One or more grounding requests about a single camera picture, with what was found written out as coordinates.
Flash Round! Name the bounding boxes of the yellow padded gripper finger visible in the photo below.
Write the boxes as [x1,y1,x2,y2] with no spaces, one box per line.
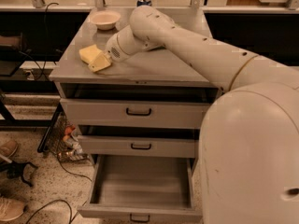
[88,52,112,73]

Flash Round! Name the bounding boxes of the yellow sponge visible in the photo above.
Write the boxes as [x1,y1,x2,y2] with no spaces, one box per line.
[79,45,102,63]

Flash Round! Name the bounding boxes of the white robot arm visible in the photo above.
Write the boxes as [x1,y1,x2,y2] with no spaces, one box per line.
[106,6,299,224]

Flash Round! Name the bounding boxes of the grey top drawer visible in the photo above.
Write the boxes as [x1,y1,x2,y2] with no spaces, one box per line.
[61,99,209,129]

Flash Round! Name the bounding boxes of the grey drawer cabinet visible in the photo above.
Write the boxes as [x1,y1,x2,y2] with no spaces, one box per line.
[50,20,225,169]

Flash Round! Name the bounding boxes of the grey middle drawer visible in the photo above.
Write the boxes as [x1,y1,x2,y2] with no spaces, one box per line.
[78,135,197,158]

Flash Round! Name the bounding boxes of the grey open bottom drawer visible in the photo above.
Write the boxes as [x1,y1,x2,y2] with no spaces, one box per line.
[78,155,202,224]

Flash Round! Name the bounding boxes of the beige bowl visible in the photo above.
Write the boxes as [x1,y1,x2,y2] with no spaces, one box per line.
[90,10,121,31]

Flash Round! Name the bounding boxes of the blue soda can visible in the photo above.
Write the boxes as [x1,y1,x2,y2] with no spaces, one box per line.
[136,0,152,7]

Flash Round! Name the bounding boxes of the tan shoe upper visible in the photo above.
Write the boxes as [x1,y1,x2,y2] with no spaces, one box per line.
[0,140,19,158]

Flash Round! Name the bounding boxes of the tan shoe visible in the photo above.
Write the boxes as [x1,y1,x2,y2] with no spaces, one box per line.
[0,197,25,222]
[0,140,19,158]

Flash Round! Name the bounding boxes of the black tripod foot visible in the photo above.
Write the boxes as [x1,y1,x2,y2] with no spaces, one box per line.
[0,155,37,187]

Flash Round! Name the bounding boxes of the tan shoe lower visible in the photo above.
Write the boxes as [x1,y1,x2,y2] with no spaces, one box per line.
[0,197,25,222]

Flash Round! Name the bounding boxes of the wire basket with items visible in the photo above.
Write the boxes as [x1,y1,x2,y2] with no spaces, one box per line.
[48,116,88,162]

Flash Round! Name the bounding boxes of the black table leg frame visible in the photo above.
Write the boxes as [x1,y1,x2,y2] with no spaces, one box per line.
[0,92,62,153]

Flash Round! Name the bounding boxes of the black floor cable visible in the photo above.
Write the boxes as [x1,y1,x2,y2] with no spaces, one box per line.
[25,199,78,224]

